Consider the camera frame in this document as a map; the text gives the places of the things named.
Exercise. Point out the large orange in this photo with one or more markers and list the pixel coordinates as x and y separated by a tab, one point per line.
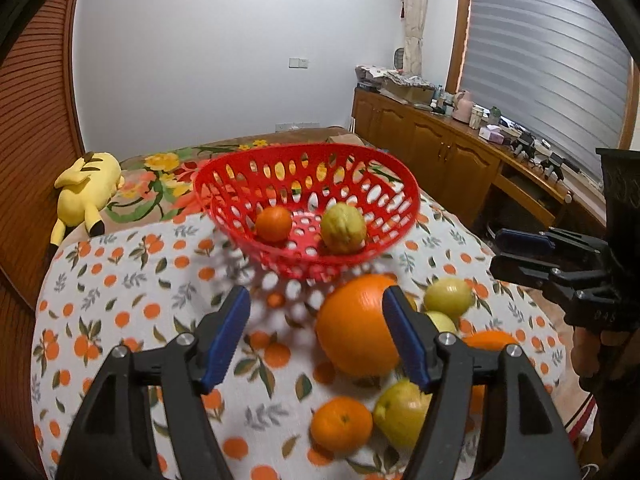
350	330

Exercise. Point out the mandarin with green stem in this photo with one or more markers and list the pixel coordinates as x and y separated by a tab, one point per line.
341	426

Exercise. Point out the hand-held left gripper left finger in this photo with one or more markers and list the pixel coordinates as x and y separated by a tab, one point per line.
227	340

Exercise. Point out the yellow plush toy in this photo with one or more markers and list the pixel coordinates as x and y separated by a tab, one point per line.
85	190

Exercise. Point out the wooden window frame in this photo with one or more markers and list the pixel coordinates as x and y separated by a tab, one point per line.
459	35

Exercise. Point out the black device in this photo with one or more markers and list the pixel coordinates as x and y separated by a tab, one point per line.
552	167
522	145

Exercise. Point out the grey window blind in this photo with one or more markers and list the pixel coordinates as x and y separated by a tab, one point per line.
540	60

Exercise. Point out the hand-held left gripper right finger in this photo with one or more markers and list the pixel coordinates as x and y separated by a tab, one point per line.
405	340

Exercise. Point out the medium orange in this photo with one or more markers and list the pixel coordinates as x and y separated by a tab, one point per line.
492	341

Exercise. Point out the white cup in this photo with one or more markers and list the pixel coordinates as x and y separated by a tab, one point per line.
477	117

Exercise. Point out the small mandarin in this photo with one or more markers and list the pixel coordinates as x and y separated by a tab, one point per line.
273	225

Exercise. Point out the brown cardboard sheet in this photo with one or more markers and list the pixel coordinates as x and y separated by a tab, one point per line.
345	140

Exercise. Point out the pink kettle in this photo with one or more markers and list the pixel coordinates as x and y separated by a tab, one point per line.
463	107

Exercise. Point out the small desk fan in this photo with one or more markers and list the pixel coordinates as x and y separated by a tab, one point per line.
399	58

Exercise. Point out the wooden cabinet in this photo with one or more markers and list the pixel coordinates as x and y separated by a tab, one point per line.
430	140

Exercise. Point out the pile of papers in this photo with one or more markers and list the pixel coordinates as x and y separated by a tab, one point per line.
390	75

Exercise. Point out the white wall outlet strip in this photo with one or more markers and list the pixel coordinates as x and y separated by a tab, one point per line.
297	125

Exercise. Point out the green lemon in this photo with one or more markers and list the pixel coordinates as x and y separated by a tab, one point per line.
440	321
448	296

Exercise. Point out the floral blanket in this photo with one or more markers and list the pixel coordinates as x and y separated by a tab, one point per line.
150	185

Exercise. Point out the open cardboard box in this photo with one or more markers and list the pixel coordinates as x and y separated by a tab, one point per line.
407	94

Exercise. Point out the red plastic basket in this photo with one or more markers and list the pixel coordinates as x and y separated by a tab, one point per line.
370	252

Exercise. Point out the pink box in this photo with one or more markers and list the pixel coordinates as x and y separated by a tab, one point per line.
490	134

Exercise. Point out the person's right hand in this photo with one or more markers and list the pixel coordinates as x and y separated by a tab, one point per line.
585	357

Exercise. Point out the large yellow-green citrus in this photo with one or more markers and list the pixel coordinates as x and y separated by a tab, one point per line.
400	412

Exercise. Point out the white wall switch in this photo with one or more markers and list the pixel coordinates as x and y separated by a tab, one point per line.
298	62

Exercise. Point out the beige curtain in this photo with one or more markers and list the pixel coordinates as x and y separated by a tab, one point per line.
415	10

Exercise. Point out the yellow lemon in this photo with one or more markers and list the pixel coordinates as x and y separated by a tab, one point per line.
342	227

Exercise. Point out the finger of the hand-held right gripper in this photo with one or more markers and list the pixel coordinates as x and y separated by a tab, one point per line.
515	270
525	242

